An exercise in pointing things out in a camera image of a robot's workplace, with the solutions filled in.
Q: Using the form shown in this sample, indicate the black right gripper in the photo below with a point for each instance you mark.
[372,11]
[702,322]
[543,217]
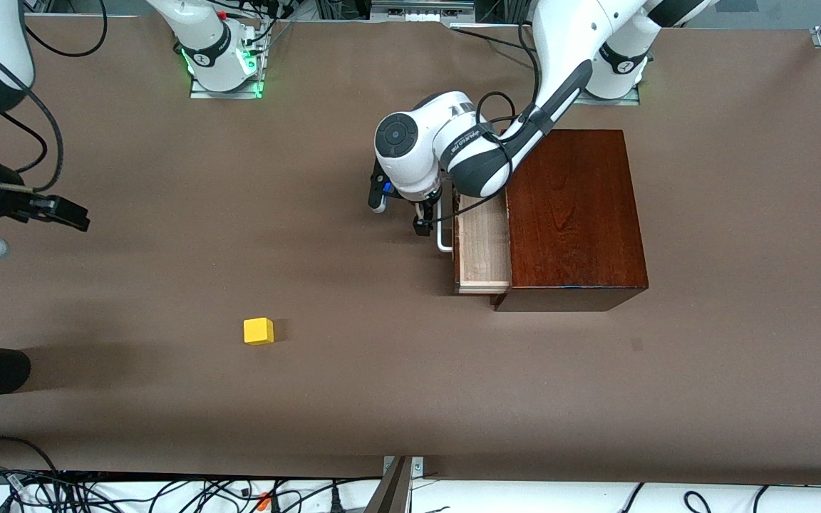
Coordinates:
[11,202]

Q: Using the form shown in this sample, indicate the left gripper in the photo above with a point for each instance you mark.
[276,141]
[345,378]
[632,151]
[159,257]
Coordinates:
[424,211]

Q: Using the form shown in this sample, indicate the yellow block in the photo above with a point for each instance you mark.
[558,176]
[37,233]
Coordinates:
[259,332]

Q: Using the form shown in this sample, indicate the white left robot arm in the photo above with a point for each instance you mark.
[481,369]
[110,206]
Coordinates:
[425,167]

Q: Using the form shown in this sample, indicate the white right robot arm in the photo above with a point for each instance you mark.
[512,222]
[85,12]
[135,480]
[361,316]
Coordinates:
[204,28]

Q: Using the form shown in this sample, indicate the dark brown wooden cabinet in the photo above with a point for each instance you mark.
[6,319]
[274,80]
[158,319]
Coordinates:
[574,214]

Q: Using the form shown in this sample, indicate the white power strip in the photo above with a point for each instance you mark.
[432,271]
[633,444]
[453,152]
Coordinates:
[421,11]

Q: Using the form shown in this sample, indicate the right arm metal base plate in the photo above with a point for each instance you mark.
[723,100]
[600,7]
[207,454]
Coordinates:
[225,95]

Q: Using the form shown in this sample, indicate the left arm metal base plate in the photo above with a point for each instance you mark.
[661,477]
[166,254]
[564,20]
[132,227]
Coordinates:
[603,102]

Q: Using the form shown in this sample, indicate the metal post bracket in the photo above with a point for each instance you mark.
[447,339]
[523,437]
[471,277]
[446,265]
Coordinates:
[417,467]

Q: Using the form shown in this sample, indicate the aluminium profile post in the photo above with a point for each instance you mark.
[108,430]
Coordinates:
[390,491]

